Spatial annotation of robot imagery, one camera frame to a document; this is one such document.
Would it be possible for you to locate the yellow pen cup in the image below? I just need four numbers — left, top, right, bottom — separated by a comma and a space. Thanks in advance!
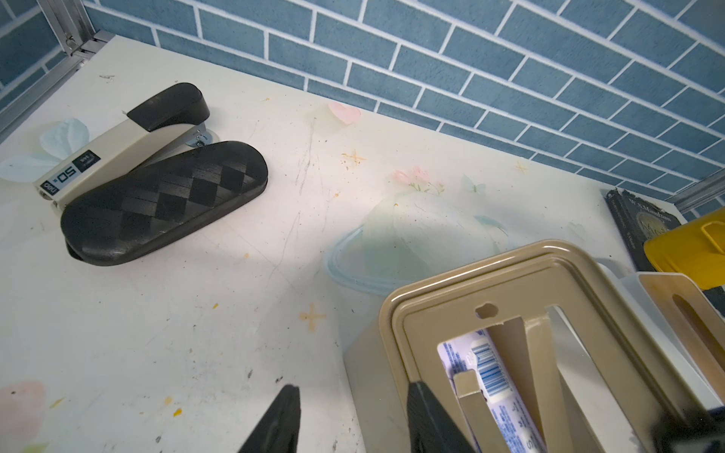
644, 208, 725, 290

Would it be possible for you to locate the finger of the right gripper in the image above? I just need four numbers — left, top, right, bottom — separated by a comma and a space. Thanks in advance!
651, 406, 724, 453

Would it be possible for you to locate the white tissue box base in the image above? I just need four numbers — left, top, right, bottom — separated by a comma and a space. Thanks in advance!
596, 259, 723, 410

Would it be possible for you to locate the black glasses case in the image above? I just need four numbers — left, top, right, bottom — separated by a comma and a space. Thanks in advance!
60, 141, 269, 266

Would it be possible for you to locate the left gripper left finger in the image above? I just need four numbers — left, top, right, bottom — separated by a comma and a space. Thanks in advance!
239, 384, 301, 453

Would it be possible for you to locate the purple tissue paper pack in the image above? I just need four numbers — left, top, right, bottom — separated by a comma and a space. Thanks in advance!
437, 330, 547, 452

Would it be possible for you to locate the black book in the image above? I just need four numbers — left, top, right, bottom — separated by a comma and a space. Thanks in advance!
605, 190, 724, 313

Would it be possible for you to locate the white box wooden lid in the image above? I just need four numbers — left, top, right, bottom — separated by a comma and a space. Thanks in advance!
632, 273, 724, 400

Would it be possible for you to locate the beige tissue box lid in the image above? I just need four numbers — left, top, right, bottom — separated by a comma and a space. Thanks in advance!
377, 241, 704, 452

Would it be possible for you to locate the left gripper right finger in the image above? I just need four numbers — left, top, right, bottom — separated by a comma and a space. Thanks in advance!
406, 381, 475, 453

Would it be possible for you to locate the beige black stapler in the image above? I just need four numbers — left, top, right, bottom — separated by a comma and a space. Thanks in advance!
35, 82, 215, 213

